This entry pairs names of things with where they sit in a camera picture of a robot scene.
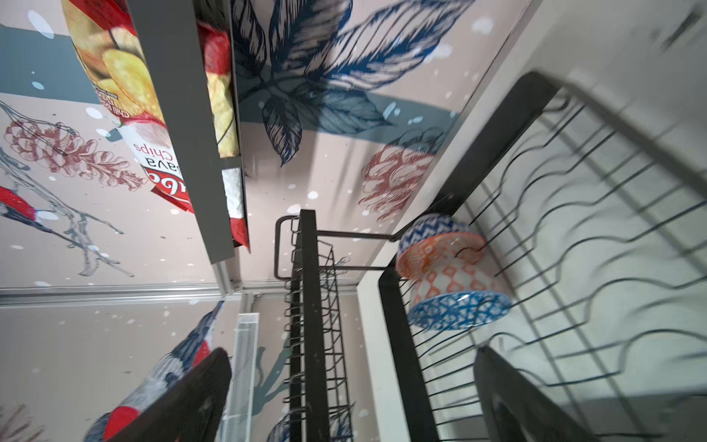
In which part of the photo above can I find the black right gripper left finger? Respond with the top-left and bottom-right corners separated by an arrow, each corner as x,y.
111,348 -> 231,442

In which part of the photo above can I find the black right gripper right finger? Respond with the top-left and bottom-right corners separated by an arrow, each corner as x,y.
473,346 -> 598,441

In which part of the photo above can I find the orange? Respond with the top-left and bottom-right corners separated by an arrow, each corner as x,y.
396,214 -> 486,280

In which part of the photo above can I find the red cassava chips bag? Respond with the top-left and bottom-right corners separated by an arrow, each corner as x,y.
60,0 -> 250,250

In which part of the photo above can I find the black wire dish rack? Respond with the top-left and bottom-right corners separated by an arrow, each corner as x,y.
272,70 -> 707,442

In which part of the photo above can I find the black wall shelf basket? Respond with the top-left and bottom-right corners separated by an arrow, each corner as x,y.
127,1 -> 245,267

